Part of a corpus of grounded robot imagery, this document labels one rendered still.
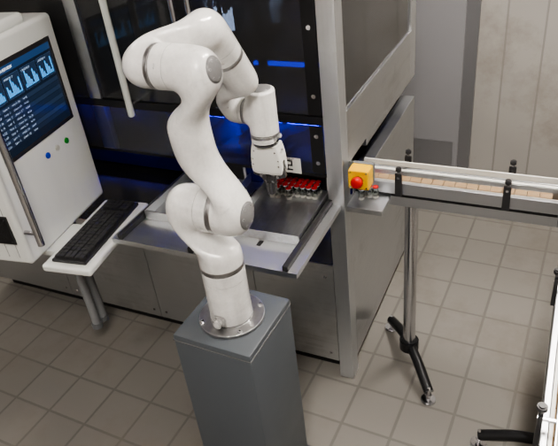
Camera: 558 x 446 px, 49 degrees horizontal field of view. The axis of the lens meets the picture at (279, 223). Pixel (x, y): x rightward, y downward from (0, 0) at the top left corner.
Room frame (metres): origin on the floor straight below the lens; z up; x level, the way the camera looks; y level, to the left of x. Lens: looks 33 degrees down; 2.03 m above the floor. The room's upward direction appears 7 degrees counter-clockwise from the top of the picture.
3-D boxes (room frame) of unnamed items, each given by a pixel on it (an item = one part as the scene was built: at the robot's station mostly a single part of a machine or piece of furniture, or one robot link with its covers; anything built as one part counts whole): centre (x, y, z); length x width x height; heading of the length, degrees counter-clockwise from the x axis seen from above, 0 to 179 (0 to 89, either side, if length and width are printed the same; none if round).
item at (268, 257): (1.83, 0.16, 0.87); 0.70 x 0.48 x 0.02; 62
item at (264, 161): (1.61, 0.01, 1.21); 0.10 x 0.07 x 0.11; 62
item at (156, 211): (1.97, 0.28, 0.90); 0.34 x 0.26 x 0.04; 152
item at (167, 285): (2.73, 0.44, 0.44); 2.06 x 1.00 x 0.88; 62
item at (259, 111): (1.61, 0.01, 1.35); 0.09 x 0.08 x 0.13; 61
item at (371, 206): (1.83, -0.33, 0.87); 0.14 x 0.13 x 0.02; 152
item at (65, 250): (1.95, 0.68, 0.82); 0.40 x 0.14 x 0.02; 159
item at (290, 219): (1.81, -0.02, 0.90); 0.34 x 0.26 x 0.04; 153
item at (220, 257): (1.34, 0.19, 1.16); 0.19 x 0.12 x 0.24; 61
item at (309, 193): (1.91, -0.07, 0.91); 0.18 x 0.02 x 0.05; 63
